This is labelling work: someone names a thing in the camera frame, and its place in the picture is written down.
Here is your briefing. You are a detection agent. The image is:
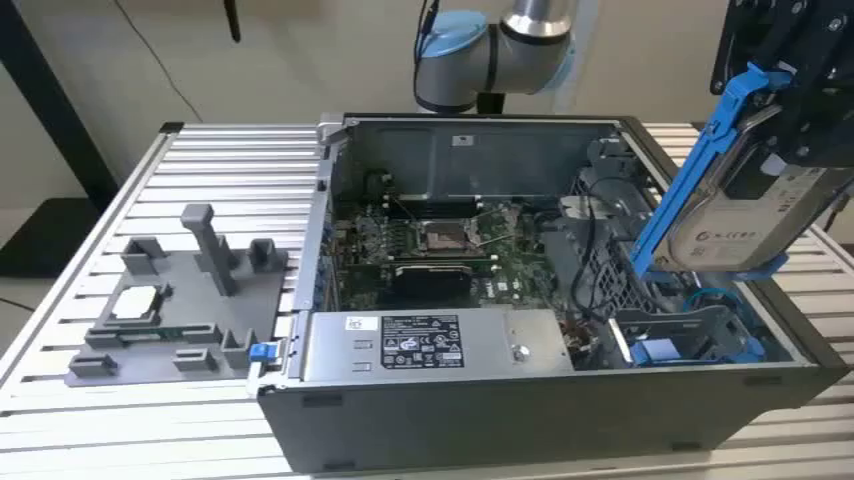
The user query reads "black open PC case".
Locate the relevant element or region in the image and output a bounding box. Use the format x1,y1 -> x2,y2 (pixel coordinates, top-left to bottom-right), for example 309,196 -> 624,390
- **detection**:
245,112 -> 850,474

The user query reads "blue disk wire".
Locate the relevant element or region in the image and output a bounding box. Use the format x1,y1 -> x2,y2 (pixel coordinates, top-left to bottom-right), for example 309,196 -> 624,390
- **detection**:
685,287 -> 735,322

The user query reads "black RAM slot bank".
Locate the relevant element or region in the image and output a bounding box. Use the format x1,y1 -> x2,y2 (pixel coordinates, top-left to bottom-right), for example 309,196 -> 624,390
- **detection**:
383,194 -> 485,219

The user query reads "thin black wall cable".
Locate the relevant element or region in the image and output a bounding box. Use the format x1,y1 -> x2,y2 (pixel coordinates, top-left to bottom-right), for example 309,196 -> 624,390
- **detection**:
110,0 -> 205,124

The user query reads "CPU socket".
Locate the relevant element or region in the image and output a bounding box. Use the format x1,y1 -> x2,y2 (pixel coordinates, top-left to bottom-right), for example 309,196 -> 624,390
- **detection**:
412,218 -> 481,254

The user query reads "green motherboard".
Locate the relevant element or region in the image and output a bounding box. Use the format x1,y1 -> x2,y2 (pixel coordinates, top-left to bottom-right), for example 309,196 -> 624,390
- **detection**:
329,199 -> 575,311

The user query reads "grey perforated drive cage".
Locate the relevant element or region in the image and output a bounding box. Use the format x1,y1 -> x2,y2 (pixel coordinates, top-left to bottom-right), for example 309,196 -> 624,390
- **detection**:
539,137 -> 675,314

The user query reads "silver CPU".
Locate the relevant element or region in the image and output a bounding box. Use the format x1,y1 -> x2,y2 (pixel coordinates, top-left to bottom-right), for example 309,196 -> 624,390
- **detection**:
109,287 -> 165,319

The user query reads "thin black case cable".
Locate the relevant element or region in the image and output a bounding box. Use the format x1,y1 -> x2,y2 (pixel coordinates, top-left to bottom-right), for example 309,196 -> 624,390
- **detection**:
571,195 -> 603,321

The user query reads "silver power supply unit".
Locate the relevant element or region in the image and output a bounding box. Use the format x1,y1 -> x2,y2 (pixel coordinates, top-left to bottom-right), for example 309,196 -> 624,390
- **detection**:
298,308 -> 576,382

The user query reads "hard disk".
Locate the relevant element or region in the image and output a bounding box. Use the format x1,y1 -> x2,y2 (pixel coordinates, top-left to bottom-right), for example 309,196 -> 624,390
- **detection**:
629,62 -> 854,286

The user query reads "black hanging antenna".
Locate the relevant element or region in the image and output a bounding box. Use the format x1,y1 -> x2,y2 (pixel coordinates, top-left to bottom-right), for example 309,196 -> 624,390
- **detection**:
222,0 -> 242,44

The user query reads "grey disk bay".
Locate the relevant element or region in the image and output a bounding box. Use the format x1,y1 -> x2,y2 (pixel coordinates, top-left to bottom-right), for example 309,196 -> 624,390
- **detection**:
609,304 -> 795,369

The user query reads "black frame post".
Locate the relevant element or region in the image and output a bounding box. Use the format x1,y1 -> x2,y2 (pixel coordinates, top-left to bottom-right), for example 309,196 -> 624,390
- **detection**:
0,0 -> 121,211

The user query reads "black graphics card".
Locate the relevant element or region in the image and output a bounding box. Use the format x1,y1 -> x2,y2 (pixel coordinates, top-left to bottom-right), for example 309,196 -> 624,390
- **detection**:
345,262 -> 495,309

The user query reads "red power wire bundle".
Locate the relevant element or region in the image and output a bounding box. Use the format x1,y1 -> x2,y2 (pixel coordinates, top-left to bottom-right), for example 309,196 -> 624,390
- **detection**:
563,312 -> 605,356

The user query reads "metal locking lever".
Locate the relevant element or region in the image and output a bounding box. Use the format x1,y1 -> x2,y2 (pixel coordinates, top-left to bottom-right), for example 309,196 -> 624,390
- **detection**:
389,195 -> 423,225

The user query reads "grey parts rack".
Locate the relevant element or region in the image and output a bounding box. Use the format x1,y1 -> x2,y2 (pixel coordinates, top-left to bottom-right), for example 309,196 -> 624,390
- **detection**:
62,202 -> 292,389

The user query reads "green RAM stick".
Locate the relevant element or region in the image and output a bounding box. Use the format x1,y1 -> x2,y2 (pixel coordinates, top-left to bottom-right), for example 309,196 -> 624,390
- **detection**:
89,324 -> 214,344

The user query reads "blue disk carrier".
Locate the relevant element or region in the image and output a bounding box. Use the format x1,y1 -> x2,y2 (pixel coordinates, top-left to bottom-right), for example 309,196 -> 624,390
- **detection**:
629,339 -> 685,366

